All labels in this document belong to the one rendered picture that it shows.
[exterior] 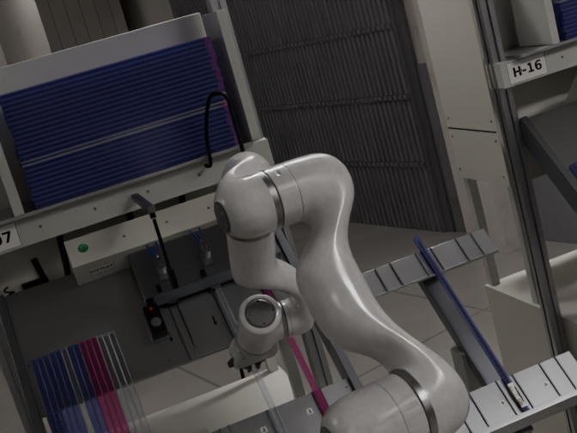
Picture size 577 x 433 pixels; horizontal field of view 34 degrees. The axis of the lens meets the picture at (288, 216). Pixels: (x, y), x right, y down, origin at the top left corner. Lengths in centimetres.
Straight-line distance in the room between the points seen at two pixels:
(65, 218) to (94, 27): 689
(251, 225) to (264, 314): 41
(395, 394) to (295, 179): 36
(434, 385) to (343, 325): 16
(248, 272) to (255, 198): 32
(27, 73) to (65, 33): 660
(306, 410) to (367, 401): 74
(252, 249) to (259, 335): 20
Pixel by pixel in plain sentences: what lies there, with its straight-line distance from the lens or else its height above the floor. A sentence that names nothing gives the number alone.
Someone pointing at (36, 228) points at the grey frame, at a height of 134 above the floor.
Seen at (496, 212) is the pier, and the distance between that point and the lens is 536.
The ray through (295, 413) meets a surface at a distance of 210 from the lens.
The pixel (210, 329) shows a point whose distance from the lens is 220.
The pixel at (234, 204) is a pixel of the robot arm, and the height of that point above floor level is 142.
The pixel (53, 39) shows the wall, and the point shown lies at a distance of 895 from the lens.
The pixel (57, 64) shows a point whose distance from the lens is 240.
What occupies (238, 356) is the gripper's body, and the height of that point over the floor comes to 101.
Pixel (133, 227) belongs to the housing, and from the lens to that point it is 227.
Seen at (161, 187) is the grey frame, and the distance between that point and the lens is 228.
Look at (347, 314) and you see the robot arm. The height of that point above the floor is 123.
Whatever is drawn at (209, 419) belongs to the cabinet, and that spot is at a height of 62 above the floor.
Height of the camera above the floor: 169
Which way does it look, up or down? 13 degrees down
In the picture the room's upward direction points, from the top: 16 degrees counter-clockwise
